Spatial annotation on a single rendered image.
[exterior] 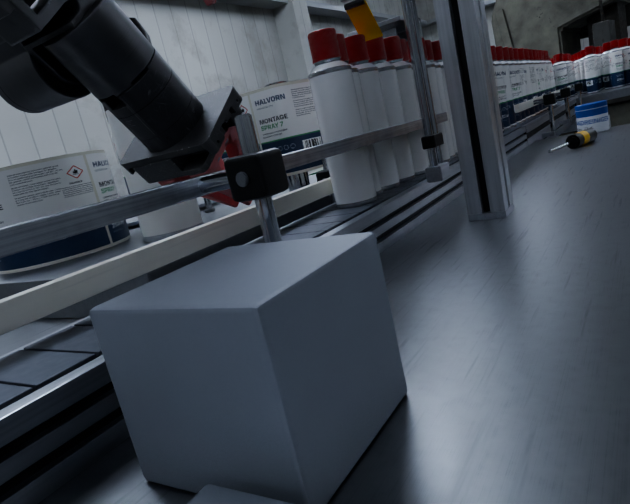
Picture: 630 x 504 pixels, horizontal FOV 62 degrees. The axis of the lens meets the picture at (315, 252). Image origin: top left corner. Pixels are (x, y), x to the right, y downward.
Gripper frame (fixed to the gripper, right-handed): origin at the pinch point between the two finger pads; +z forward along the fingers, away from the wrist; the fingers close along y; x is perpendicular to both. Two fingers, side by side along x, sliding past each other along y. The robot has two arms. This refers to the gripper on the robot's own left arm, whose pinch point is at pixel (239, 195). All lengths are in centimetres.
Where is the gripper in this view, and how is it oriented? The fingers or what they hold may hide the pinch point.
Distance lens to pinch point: 49.9
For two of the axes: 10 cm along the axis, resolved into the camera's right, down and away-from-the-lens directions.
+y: -8.4, 0.7, 5.4
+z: 4.8, 5.5, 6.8
